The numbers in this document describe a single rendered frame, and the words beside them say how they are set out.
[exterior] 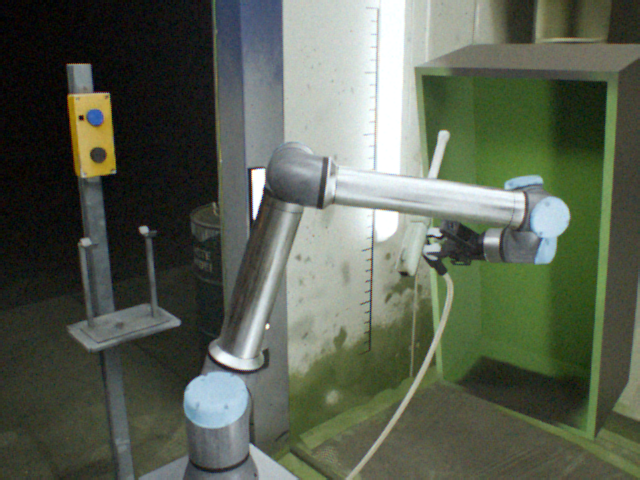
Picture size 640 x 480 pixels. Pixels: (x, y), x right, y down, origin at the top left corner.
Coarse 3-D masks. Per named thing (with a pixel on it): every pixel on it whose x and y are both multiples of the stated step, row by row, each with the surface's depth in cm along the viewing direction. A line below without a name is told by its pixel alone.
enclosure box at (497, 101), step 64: (448, 64) 183; (512, 64) 172; (576, 64) 162; (448, 128) 209; (512, 128) 212; (576, 128) 197; (576, 192) 206; (448, 256) 225; (576, 256) 216; (448, 320) 235; (512, 320) 246; (576, 320) 227; (448, 384) 235; (512, 384) 230; (576, 384) 225
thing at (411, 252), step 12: (444, 132) 184; (444, 144) 183; (432, 168) 179; (420, 216) 170; (408, 228) 170; (420, 228) 168; (408, 240) 167; (420, 240) 167; (408, 252) 165; (420, 252) 167; (396, 264) 165; (408, 264) 163; (432, 264) 177; (408, 276) 165
